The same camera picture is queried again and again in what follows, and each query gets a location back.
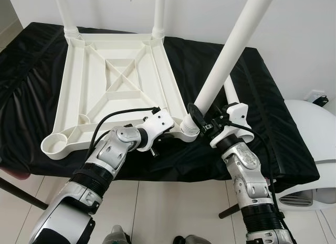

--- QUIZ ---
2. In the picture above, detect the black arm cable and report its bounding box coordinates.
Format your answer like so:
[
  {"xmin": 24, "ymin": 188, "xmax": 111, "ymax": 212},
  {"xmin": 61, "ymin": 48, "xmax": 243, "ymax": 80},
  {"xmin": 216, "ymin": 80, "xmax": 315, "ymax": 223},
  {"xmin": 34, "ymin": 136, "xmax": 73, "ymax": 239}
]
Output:
[
  {"xmin": 90, "ymin": 107, "xmax": 161, "ymax": 158},
  {"xmin": 213, "ymin": 118, "xmax": 289, "ymax": 244}
]

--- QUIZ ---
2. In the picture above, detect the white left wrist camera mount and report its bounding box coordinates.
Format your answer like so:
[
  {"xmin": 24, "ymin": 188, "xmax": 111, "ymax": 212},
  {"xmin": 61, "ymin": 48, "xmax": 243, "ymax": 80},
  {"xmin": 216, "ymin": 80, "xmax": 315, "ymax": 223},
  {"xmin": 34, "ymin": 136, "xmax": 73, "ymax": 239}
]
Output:
[{"xmin": 141, "ymin": 109, "xmax": 175, "ymax": 150}]

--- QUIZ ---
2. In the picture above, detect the black power plug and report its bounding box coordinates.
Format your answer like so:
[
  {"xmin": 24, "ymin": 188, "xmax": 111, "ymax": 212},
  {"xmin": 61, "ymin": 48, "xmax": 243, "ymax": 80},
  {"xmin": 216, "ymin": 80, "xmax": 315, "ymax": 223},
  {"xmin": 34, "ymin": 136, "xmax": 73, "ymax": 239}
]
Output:
[{"xmin": 312, "ymin": 96, "xmax": 330, "ymax": 108}]

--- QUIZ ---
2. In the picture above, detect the white wall socket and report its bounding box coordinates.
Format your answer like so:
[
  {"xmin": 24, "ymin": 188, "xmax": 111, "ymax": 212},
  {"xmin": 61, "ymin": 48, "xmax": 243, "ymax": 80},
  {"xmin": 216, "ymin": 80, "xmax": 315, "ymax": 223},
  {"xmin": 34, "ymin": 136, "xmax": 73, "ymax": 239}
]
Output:
[{"xmin": 308, "ymin": 90, "xmax": 325, "ymax": 103}]

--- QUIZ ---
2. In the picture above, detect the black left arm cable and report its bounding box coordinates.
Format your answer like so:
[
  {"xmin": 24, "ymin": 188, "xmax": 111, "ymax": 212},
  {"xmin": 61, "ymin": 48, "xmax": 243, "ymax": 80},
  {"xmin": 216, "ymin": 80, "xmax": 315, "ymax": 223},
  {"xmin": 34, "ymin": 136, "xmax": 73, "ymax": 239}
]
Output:
[{"xmin": 90, "ymin": 107, "xmax": 161, "ymax": 158}]

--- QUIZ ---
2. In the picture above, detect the black metal table leg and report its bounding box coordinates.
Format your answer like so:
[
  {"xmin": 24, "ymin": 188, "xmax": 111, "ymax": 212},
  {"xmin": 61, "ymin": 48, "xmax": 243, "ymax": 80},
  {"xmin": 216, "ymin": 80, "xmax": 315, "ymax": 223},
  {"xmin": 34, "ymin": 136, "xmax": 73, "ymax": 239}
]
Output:
[
  {"xmin": 219, "ymin": 205, "xmax": 240, "ymax": 219},
  {"xmin": 0, "ymin": 176, "xmax": 49, "ymax": 210}
]

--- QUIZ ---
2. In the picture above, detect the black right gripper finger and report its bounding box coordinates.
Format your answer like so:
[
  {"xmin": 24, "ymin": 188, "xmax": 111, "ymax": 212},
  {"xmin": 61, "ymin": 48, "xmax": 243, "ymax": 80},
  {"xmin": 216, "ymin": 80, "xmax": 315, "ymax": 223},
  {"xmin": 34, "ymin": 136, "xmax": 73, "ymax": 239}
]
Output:
[{"xmin": 187, "ymin": 102, "xmax": 208, "ymax": 131}]

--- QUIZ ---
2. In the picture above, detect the white dome litter box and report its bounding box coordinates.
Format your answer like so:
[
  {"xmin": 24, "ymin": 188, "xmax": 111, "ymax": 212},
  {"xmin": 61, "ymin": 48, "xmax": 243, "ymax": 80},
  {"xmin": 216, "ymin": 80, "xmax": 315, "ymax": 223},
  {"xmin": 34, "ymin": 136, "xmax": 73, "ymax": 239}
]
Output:
[{"xmin": 276, "ymin": 100, "xmax": 336, "ymax": 208}]

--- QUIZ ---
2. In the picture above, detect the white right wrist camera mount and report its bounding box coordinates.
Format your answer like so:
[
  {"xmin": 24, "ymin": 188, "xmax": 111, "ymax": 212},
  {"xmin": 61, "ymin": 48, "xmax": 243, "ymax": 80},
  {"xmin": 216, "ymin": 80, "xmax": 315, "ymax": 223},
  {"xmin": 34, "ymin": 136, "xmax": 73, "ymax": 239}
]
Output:
[{"xmin": 210, "ymin": 102, "xmax": 248, "ymax": 147}]

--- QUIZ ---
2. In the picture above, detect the white plastic table top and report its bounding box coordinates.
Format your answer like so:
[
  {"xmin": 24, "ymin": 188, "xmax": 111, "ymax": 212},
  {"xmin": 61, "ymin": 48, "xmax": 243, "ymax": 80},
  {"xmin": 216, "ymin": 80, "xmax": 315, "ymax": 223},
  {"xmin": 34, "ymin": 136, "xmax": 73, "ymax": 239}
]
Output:
[{"xmin": 41, "ymin": 33, "xmax": 201, "ymax": 161}]

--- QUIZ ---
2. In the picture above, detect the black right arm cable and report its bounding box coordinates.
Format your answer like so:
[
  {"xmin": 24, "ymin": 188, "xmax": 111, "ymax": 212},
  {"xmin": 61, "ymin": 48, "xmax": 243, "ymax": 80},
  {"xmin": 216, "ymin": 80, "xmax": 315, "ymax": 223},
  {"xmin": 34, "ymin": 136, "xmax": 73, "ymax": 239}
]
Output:
[{"xmin": 213, "ymin": 118, "xmax": 289, "ymax": 244}]

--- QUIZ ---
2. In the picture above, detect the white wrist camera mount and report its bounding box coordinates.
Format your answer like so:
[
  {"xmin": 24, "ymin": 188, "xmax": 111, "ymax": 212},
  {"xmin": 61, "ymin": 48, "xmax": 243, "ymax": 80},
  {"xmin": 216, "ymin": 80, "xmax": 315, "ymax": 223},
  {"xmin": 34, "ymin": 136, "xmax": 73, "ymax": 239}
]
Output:
[
  {"xmin": 141, "ymin": 109, "xmax": 175, "ymax": 150},
  {"xmin": 210, "ymin": 102, "xmax": 248, "ymax": 147}
]

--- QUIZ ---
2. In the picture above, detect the white plastic table leg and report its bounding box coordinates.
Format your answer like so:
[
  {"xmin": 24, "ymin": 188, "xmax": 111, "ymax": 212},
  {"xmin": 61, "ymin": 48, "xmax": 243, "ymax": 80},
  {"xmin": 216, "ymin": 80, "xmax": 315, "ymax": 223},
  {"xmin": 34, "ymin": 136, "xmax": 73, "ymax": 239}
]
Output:
[
  {"xmin": 223, "ymin": 73, "xmax": 255, "ymax": 145},
  {"xmin": 181, "ymin": 0, "xmax": 278, "ymax": 137},
  {"xmin": 55, "ymin": 0, "xmax": 82, "ymax": 41},
  {"xmin": 152, "ymin": 0, "xmax": 167, "ymax": 39}
]

